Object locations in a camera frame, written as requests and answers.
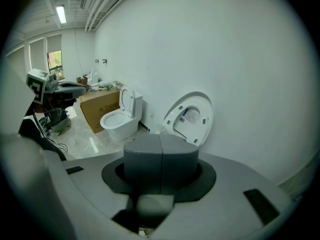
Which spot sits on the window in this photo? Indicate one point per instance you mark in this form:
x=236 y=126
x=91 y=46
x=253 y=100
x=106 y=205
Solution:
x=55 y=61

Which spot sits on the person's left hand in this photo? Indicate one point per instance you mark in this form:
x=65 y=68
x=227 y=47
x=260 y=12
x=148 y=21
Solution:
x=62 y=102

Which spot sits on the small open brown box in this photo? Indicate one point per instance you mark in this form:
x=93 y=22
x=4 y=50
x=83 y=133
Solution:
x=82 y=80

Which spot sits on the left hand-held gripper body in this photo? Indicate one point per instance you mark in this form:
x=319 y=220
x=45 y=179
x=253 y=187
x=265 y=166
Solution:
x=37 y=84

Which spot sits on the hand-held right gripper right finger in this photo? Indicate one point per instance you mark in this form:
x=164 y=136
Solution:
x=180 y=169

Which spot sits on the compact white toilet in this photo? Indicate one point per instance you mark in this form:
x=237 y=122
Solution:
x=125 y=129

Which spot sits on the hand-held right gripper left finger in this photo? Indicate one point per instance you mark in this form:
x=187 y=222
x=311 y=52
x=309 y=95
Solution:
x=142 y=169

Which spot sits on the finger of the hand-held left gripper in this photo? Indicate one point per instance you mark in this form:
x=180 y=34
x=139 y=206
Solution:
x=73 y=89

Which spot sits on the white smart toilet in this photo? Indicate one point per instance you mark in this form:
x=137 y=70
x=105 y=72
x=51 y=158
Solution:
x=200 y=104

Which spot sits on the person's left forearm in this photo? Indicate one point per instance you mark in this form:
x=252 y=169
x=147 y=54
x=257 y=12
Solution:
x=41 y=108

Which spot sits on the white plastic pipe fittings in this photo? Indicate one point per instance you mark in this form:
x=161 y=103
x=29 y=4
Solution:
x=107 y=84

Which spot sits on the white ceiling pipes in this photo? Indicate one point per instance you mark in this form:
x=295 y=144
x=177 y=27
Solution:
x=100 y=6

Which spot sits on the ceiling light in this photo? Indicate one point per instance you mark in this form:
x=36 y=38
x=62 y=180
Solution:
x=61 y=14

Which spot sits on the large cardboard box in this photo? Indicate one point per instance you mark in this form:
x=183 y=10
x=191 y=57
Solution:
x=95 y=109

